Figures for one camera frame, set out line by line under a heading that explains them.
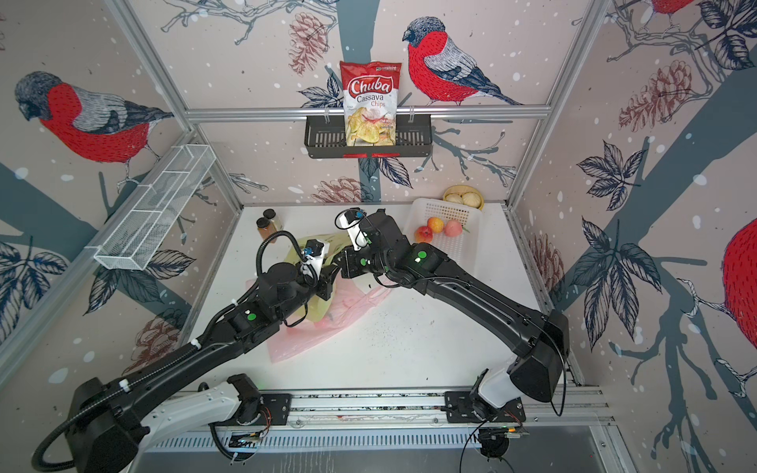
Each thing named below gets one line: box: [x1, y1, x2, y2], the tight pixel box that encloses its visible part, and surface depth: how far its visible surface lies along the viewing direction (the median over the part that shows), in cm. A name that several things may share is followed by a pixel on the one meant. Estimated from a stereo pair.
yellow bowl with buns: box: [442, 184, 485, 210], surface depth 118 cm
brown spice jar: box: [256, 216, 278, 244], surface depth 106 cm
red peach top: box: [443, 219, 464, 238], surface depth 109 cm
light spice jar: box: [263, 207, 282, 232], surface depth 109 cm
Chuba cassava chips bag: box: [339, 60, 403, 147], surface depth 87 cm
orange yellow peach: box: [426, 215, 445, 234], surface depth 109 cm
